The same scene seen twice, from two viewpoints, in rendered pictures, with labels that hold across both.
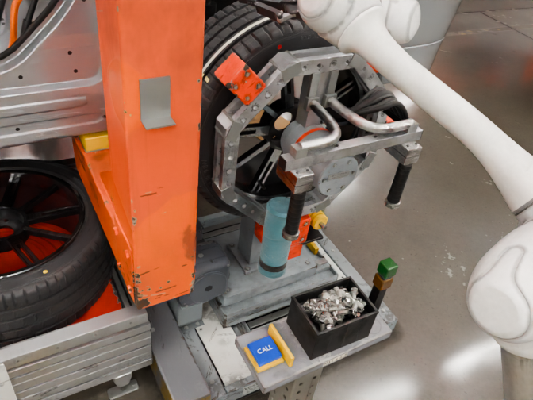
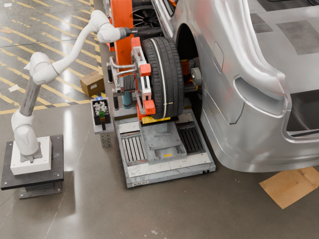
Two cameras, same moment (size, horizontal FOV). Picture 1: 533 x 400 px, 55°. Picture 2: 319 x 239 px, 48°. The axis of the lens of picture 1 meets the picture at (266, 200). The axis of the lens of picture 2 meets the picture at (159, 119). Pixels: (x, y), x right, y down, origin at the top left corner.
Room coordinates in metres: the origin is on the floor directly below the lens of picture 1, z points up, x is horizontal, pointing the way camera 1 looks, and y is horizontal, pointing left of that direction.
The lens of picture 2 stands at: (2.24, -2.17, 2.78)
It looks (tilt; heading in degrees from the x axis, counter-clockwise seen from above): 46 degrees down; 111
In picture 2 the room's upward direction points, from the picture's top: straight up
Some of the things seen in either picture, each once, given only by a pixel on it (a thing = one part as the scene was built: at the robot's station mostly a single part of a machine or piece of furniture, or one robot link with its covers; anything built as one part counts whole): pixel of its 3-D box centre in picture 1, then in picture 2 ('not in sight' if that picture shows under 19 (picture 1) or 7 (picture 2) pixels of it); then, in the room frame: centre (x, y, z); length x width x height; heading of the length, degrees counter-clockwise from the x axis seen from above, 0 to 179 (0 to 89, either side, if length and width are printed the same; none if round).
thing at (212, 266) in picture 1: (184, 259); not in sight; (1.28, 0.26, 0.26); 0.42 x 0.18 x 0.35; 34
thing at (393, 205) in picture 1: (399, 182); (116, 101); (1.16, -0.35, 0.83); 0.04 x 0.04 x 0.16
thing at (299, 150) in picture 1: (308, 113); (122, 58); (1.10, -0.07, 1.03); 0.19 x 0.18 x 0.11; 34
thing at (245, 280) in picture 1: (256, 236); (160, 122); (1.39, 0.01, 0.32); 0.40 x 0.30 x 0.28; 124
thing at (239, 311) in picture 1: (261, 267); (161, 139); (1.42, -0.02, 0.13); 0.50 x 0.36 x 0.10; 124
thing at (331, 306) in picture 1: (331, 315); (101, 111); (0.92, -0.23, 0.51); 0.20 x 0.14 x 0.13; 123
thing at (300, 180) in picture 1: (294, 173); (112, 65); (0.99, -0.06, 0.93); 0.09 x 0.05 x 0.05; 34
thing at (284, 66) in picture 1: (304, 141); (140, 81); (1.25, -0.08, 0.85); 0.54 x 0.07 x 0.54; 124
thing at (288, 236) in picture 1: (294, 212); (110, 75); (0.96, -0.07, 0.83); 0.04 x 0.04 x 0.16
